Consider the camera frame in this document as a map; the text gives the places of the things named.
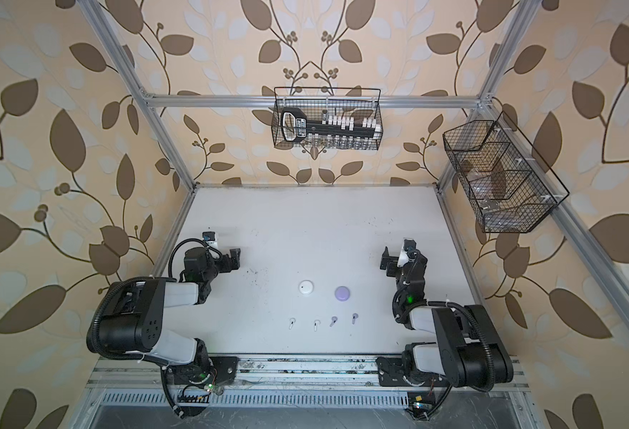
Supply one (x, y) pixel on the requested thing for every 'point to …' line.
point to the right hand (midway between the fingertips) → (402, 250)
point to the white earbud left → (292, 320)
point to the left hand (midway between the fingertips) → (221, 248)
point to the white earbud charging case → (306, 286)
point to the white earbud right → (315, 323)
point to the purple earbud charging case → (342, 293)
